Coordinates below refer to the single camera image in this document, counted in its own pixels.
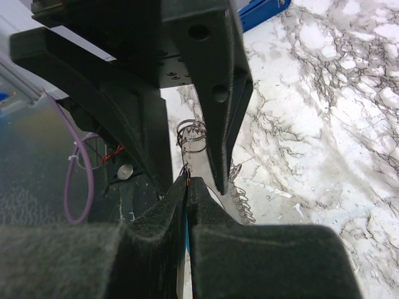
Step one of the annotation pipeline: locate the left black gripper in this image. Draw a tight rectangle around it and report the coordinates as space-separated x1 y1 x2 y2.
9 1 200 195

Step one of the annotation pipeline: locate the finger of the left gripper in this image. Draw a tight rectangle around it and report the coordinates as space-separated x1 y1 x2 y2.
162 1 253 194

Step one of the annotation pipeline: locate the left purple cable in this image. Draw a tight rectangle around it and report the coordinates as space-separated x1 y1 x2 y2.
43 88 99 225

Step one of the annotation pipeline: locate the blue stapler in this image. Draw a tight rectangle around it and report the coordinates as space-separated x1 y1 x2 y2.
238 0 291 32

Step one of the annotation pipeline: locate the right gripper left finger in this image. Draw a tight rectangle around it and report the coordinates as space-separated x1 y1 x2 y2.
1 176 187 298

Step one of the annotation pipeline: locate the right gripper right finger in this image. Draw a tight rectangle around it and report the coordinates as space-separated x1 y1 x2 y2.
188 178 362 298

